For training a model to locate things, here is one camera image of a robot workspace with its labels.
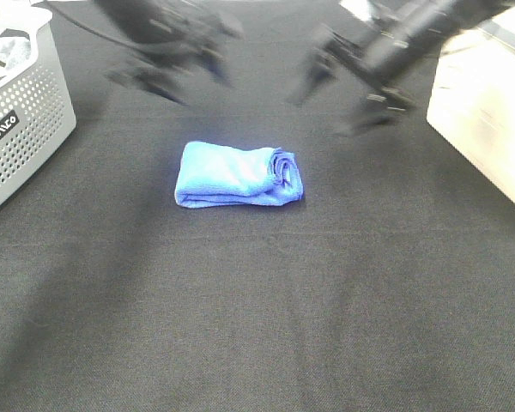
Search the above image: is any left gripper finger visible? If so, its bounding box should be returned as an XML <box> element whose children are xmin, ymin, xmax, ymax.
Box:
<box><xmin>197</xmin><ymin>47</ymin><xmax>233</xmax><ymax>88</ymax></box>
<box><xmin>132</xmin><ymin>73</ymin><xmax>186</xmax><ymax>106</ymax></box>

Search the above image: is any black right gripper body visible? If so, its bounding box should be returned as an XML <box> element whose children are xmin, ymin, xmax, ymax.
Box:
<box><xmin>312</xmin><ymin>25</ymin><xmax>416</xmax><ymax>129</ymax></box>

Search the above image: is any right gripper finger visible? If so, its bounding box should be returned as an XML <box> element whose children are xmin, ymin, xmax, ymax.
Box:
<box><xmin>287</xmin><ymin>53</ymin><xmax>335</xmax><ymax>106</ymax></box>

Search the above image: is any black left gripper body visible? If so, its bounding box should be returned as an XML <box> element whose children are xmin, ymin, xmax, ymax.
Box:
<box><xmin>106</xmin><ymin>12</ymin><xmax>243</xmax><ymax>86</ymax></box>

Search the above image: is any blue microfiber towel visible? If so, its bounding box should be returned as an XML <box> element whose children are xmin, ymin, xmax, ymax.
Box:
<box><xmin>174</xmin><ymin>141</ymin><xmax>304</xmax><ymax>209</ymax></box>

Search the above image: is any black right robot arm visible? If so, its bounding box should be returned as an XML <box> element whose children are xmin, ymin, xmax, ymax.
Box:
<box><xmin>288</xmin><ymin>1</ymin><xmax>512</xmax><ymax>131</ymax></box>

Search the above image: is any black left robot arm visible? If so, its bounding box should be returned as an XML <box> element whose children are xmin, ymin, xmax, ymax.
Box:
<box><xmin>95</xmin><ymin>1</ymin><xmax>243</xmax><ymax>105</ymax></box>

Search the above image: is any white plastic storage crate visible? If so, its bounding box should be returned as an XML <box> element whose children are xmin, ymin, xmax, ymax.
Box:
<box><xmin>427</xmin><ymin>6</ymin><xmax>515</xmax><ymax>203</ymax></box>

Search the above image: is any grey perforated plastic basket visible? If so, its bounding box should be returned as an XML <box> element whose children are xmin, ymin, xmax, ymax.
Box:
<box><xmin>0</xmin><ymin>7</ymin><xmax>76</xmax><ymax>206</ymax></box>

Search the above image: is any grey cloth in basket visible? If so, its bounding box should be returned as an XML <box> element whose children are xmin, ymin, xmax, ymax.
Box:
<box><xmin>0</xmin><ymin>36</ymin><xmax>31</xmax><ymax>71</ymax></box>

